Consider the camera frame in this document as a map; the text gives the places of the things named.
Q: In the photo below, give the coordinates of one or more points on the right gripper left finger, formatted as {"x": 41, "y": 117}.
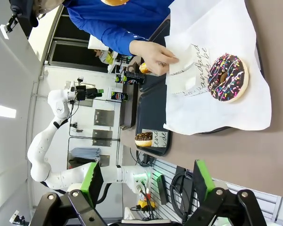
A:
{"x": 68, "y": 209}

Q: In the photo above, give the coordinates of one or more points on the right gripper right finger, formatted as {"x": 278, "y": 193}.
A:
{"x": 226, "y": 209}

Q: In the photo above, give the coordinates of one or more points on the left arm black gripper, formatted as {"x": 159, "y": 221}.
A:
{"x": 85, "y": 93}

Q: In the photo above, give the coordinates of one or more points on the black Pepsi can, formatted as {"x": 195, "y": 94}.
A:
{"x": 132, "y": 80}
{"x": 119, "y": 96}

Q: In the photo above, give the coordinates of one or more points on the glazed plain donut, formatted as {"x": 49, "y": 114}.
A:
{"x": 115, "y": 2}
{"x": 144, "y": 68}

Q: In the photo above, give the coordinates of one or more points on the chocolate donut yellow sprinkles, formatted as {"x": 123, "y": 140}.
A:
{"x": 143, "y": 139}

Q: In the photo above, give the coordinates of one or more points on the person's right forearm blue sleeve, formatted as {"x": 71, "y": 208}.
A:
{"x": 118, "y": 40}

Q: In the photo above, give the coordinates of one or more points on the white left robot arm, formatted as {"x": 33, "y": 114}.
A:
{"x": 59, "y": 176}

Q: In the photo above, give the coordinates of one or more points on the person's right hand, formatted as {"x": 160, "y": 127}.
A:
{"x": 153, "y": 56}

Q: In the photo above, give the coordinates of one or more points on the slatted aluminium panel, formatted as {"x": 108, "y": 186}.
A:
{"x": 261, "y": 202}

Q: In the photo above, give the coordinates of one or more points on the blue folded cloth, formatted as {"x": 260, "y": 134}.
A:
{"x": 85, "y": 154}

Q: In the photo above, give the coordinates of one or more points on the black power brick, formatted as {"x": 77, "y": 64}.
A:
{"x": 163, "y": 190}

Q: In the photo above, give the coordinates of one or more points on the black tray under white paper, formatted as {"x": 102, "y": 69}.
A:
{"x": 217, "y": 130}

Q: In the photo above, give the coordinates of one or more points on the person in blue shirt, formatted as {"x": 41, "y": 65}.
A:
{"x": 143, "y": 14}

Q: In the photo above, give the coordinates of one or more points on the large white paper sheet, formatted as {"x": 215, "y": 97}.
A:
{"x": 202, "y": 117}

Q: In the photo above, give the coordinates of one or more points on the ceiling light panel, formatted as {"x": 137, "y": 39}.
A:
{"x": 2, "y": 110}

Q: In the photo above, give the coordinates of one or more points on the chocolate donut colourful sprinkles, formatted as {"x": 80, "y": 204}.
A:
{"x": 227, "y": 77}

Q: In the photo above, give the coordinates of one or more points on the grey wall panel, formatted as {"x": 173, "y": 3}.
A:
{"x": 102, "y": 137}
{"x": 104, "y": 117}

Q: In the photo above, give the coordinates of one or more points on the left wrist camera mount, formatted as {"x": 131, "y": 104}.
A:
{"x": 70, "y": 89}

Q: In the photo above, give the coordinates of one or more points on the black camera on stand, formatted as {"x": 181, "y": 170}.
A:
{"x": 21, "y": 11}

